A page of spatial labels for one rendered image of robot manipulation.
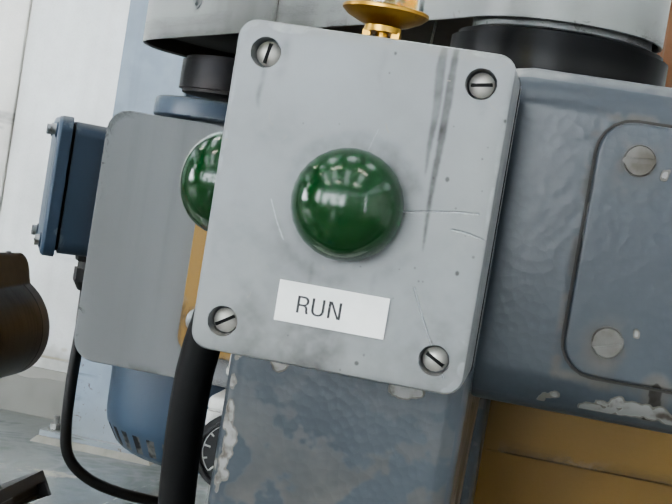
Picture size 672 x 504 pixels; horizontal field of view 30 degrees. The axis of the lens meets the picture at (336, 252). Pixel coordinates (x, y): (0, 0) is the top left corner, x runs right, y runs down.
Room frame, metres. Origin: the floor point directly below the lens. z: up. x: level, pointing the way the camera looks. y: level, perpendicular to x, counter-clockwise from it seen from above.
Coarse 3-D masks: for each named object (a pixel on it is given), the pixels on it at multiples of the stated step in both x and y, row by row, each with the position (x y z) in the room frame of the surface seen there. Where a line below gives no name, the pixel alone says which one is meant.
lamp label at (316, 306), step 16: (288, 288) 0.33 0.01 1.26; (304, 288) 0.33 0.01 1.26; (320, 288) 0.33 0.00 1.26; (288, 304) 0.33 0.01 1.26; (304, 304) 0.33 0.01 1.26; (320, 304) 0.33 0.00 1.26; (336, 304) 0.33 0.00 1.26; (352, 304) 0.33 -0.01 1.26; (368, 304) 0.33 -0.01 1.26; (384, 304) 0.33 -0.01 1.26; (288, 320) 0.33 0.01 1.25; (304, 320) 0.33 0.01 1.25; (320, 320) 0.33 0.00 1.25; (336, 320) 0.33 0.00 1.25; (352, 320) 0.33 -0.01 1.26; (368, 320) 0.33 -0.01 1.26; (384, 320) 0.33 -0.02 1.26; (368, 336) 0.33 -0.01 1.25
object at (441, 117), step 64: (256, 64) 0.34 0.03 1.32; (320, 64) 0.33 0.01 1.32; (384, 64) 0.33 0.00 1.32; (448, 64) 0.33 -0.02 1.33; (512, 64) 0.33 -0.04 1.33; (256, 128) 0.34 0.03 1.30; (320, 128) 0.33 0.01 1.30; (384, 128) 0.33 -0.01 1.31; (448, 128) 0.33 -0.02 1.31; (512, 128) 0.35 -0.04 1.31; (256, 192) 0.34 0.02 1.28; (448, 192) 0.33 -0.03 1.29; (256, 256) 0.34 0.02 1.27; (320, 256) 0.33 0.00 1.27; (384, 256) 0.33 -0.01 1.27; (448, 256) 0.33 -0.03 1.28; (256, 320) 0.34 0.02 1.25; (448, 320) 0.33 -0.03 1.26; (448, 384) 0.33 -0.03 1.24
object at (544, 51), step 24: (480, 48) 0.50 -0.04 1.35; (504, 48) 0.49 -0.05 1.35; (528, 48) 0.49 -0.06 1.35; (552, 48) 0.48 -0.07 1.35; (576, 48) 0.48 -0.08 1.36; (600, 48) 0.48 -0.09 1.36; (624, 48) 0.49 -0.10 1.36; (576, 72) 0.48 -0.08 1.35; (600, 72) 0.48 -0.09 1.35; (624, 72) 0.49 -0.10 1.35; (648, 72) 0.49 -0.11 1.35
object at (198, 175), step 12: (204, 144) 0.35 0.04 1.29; (216, 144) 0.35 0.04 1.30; (192, 156) 0.35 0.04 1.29; (204, 156) 0.35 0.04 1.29; (216, 156) 0.35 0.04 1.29; (192, 168) 0.35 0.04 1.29; (204, 168) 0.35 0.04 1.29; (216, 168) 0.35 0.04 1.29; (180, 180) 0.36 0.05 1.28; (192, 180) 0.35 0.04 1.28; (204, 180) 0.35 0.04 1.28; (180, 192) 0.36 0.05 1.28; (192, 192) 0.35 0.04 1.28; (204, 192) 0.35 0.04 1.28; (192, 204) 0.35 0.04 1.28; (204, 204) 0.35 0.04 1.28; (192, 216) 0.35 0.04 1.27; (204, 216) 0.35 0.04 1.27; (204, 228) 0.36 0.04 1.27
